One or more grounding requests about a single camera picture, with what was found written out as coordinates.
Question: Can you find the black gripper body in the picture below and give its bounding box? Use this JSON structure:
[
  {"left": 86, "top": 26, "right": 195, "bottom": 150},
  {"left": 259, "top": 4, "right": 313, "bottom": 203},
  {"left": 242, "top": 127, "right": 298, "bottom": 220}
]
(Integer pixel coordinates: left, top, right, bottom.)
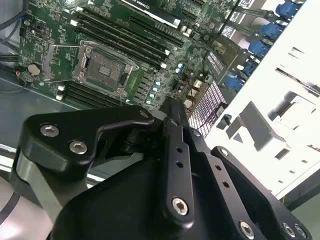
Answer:
[{"left": 48, "top": 159, "right": 240, "bottom": 240}]

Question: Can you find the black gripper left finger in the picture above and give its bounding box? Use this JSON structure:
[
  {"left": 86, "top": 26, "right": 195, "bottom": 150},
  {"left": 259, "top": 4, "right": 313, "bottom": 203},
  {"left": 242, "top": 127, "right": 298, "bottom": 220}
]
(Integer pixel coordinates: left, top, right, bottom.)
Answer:
[{"left": 9, "top": 98, "right": 198, "bottom": 230}]

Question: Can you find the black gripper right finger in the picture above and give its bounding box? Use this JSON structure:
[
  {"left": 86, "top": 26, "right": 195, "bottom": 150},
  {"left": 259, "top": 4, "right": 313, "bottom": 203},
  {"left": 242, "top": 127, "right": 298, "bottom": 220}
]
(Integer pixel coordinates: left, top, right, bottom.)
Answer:
[{"left": 174, "top": 99, "right": 314, "bottom": 240}]

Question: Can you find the metal socket cover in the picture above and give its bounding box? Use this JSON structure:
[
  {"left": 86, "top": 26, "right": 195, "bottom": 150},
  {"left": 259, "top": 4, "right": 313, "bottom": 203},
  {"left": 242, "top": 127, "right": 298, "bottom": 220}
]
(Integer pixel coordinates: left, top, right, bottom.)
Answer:
[{"left": 41, "top": 43, "right": 87, "bottom": 83}]

